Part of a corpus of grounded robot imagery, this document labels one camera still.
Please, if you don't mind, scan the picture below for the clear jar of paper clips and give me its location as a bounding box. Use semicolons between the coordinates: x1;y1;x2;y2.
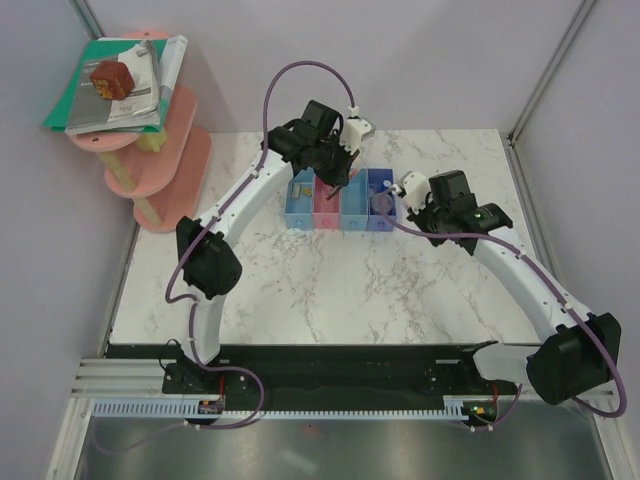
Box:
371;193;395;216

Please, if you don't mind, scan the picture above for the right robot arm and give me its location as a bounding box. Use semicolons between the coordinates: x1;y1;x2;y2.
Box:
396;170;622;405

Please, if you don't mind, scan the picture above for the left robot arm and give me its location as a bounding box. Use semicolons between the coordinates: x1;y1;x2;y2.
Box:
172;101;375;393

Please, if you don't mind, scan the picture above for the pink drawer box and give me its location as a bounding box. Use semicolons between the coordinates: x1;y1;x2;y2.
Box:
312;176;340;230

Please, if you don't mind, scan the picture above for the light blue drawer box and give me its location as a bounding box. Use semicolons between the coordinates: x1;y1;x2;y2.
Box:
284;169;314;231

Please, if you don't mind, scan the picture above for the sky blue drawer box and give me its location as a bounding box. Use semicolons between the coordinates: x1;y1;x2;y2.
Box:
340;169;369;231

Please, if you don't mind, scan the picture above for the purple drawer box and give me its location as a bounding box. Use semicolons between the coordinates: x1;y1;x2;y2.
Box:
367;168;397;232

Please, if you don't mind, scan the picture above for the pink tiered shelf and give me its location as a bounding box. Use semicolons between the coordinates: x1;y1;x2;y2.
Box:
67;29;213;235

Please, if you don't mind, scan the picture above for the red brown cube box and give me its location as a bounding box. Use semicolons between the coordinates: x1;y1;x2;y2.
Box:
89;60;135;101

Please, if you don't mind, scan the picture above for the grey manual booklet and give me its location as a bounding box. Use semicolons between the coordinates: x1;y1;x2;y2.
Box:
65;44;161;135

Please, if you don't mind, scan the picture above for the green folder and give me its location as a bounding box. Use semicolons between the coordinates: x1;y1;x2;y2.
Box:
43;38;168;136

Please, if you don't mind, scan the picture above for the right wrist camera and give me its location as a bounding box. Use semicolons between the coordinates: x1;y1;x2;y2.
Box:
397;171;431;213

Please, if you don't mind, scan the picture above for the white cable duct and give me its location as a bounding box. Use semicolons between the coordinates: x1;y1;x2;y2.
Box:
92;398;496;421

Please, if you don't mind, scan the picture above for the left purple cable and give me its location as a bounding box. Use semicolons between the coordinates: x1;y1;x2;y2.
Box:
92;60;359;456

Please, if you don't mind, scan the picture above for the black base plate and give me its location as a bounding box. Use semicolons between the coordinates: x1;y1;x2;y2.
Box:
106;344;517;411

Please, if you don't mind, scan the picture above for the aluminium rail frame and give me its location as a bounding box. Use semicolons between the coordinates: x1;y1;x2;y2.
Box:
51;216;611;479

